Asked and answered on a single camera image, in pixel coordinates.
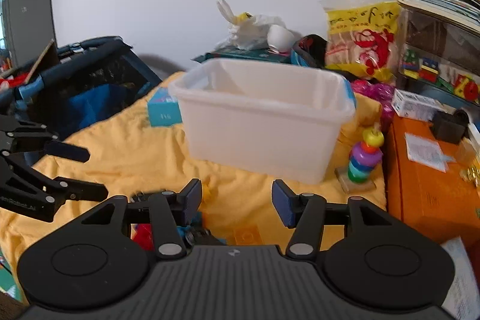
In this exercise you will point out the teal flat box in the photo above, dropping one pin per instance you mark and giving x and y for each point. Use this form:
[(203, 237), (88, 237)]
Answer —
[(240, 55)]

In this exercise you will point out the light blue cardboard box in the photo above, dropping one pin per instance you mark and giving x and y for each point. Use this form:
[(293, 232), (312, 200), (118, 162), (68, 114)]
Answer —
[(163, 113)]

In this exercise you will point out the blue toy brick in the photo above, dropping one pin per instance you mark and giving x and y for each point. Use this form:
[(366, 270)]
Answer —
[(182, 232)]

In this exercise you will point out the white paper sheet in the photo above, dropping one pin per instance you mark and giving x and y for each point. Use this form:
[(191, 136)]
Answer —
[(459, 275)]

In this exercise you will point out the yellow blanket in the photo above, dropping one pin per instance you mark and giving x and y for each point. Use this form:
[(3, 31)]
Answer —
[(131, 155)]

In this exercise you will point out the small red toy brick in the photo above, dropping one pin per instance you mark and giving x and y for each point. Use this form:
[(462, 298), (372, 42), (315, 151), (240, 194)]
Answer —
[(144, 237)]

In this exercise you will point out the orange toy brick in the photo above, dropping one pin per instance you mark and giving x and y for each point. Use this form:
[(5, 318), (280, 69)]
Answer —
[(247, 235)]

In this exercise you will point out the white rounded object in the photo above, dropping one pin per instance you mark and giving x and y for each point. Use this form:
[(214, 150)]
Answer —
[(281, 37)]

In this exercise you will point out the blue cloth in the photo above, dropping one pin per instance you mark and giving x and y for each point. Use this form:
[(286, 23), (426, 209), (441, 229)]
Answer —
[(97, 102)]

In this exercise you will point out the small white box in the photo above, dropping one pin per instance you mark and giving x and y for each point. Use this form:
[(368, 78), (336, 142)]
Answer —
[(412, 104)]

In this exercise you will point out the yellow red snack bag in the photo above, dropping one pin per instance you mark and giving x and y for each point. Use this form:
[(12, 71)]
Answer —
[(360, 42)]

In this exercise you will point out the orange cardboard box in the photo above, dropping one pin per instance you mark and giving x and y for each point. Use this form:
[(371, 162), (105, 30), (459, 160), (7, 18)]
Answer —
[(412, 192)]

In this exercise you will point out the black red pouch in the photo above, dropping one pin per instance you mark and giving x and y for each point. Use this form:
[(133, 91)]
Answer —
[(315, 50)]

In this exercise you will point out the pink foil wrap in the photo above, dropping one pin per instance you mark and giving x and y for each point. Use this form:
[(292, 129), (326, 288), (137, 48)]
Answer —
[(375, 95)]

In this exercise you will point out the clear box of toys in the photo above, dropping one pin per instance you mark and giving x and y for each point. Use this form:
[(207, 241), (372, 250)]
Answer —
[(431, 54)]

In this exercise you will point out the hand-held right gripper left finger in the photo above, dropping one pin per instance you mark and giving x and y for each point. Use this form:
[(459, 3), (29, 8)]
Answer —
[(194, 196)]

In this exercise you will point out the stack of books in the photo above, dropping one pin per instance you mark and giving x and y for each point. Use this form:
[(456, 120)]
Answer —
[(431, 1)]

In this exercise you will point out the cardboard piece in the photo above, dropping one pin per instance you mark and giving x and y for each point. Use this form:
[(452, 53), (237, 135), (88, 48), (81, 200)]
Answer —
[(45, 61)]

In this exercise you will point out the white plastic bin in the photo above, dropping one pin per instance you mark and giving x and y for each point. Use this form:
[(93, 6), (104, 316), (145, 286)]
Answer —
[(255, 125)]

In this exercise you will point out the grey refrigerator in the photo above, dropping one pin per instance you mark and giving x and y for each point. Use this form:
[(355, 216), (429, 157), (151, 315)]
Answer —
[(30, 20)]

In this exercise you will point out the white plastic bag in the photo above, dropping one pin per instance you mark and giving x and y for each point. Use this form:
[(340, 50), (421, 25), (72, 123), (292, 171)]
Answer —
[(247, 29)]

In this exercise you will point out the black tape dispenser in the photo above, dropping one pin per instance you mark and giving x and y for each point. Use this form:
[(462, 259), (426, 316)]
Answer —
[(446, 128)]

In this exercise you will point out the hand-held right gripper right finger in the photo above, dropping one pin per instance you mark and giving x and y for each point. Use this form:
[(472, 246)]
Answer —
[(285, 207)]

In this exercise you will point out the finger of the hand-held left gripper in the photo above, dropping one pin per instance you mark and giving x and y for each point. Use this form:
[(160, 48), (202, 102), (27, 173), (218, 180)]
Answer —
[(86, 192), (67, 152)]

